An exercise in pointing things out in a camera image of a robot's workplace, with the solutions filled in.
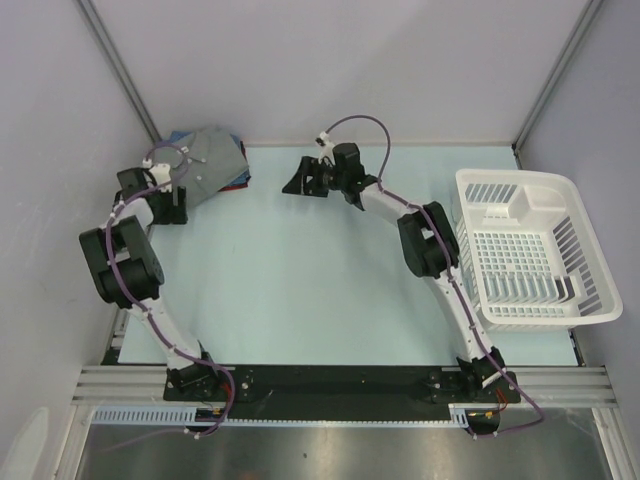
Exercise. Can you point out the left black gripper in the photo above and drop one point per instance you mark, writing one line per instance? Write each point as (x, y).
(175, 214)

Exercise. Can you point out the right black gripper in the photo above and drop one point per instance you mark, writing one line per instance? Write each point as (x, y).
(310, 166)

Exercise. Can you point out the grey long sleeve shirt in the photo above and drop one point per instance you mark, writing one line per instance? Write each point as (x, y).
(195, 193)

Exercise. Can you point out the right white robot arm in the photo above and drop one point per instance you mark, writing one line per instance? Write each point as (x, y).
(429, 248)

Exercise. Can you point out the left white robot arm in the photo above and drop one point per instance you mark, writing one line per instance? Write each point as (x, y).
(127, 272)

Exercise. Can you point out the folded red shirt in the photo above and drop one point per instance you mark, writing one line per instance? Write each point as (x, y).
(242, 181)

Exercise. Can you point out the folded blue checked shirt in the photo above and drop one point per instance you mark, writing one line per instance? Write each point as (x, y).
(217, 151)

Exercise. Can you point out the white plastic laundry basket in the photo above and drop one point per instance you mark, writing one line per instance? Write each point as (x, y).
(529, 256)

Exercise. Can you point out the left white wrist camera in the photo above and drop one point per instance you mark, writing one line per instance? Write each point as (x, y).
(157, 175)

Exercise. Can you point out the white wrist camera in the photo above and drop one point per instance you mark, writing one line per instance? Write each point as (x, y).
(157, 175)
(325, 142)

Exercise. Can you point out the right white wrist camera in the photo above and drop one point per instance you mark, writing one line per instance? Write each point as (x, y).
(325, 142)

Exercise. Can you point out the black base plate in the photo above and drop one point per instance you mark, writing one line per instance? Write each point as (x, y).
(317, 393)

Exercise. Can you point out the white slotted cable duct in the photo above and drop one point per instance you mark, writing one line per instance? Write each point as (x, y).
(174, 416)

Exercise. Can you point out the left aluminium corner post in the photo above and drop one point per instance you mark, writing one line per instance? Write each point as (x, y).
(115, 62)

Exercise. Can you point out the aluminium corner post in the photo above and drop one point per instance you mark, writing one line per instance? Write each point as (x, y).
(115, 62)
(578, 34)

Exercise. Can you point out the right aluminium corner post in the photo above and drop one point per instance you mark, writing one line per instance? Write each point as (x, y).
(578, 34)

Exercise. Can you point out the aluminium frame rail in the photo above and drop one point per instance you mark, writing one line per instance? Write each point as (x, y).
(553, 387)

